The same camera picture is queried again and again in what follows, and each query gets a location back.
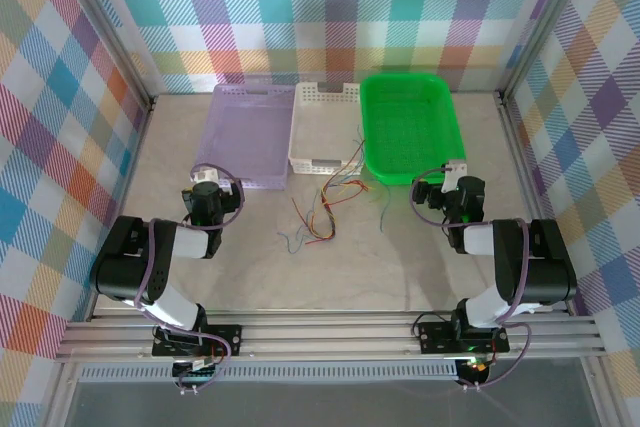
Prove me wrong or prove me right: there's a thin red cable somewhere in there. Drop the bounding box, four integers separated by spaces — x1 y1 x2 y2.
303 226 337 247
322 139 369 193
291 198 321 240

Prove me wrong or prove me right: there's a thin yellow cable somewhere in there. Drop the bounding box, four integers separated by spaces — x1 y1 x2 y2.
329 177 371 194
318 181 339 242

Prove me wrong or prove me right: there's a purple plastic basket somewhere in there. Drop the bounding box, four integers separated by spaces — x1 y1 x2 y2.
198 82 297 192

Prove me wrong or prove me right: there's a green plastic basket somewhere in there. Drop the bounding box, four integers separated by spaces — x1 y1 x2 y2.
359 71 469 188

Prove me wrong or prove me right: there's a white plastic basket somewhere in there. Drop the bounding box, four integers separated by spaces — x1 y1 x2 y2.
288 80 362 177

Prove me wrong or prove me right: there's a small controller board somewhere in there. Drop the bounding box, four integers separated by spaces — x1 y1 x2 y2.
172 356 224 383
458 354 494 379

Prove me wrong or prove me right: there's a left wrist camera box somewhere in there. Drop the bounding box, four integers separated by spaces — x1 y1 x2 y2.
191 169 236 194

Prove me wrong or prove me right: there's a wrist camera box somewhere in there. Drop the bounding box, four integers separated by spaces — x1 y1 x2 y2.
191 169 236 194
442 159 470 193

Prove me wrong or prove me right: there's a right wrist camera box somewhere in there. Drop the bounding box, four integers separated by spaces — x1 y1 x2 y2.
442 159 470 193

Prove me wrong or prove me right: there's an aluminium side rail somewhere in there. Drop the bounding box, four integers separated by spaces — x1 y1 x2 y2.
497 90 576 318
84 96 157 323

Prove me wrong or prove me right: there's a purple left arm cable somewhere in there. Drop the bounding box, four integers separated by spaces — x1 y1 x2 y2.
133 161 247 394

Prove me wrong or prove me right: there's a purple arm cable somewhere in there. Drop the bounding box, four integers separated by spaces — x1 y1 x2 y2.
409 164 534 391
133 161 247 394

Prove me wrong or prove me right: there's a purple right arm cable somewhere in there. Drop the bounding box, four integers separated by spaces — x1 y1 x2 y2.
409 164 534 391

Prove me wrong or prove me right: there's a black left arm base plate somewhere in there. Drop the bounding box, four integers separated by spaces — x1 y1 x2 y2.
151 324 244 359

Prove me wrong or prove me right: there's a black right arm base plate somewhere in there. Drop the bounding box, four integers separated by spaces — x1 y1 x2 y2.
417 320 511 354

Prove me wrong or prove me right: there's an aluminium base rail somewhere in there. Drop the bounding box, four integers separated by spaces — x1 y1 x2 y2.
54 309 607 363

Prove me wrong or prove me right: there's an aluminium frame post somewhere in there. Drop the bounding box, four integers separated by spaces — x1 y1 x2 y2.
49 0 156 111
498 0 601 103

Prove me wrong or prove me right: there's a slotted grey cable duct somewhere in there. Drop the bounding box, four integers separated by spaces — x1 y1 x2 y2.
78 364 461 382

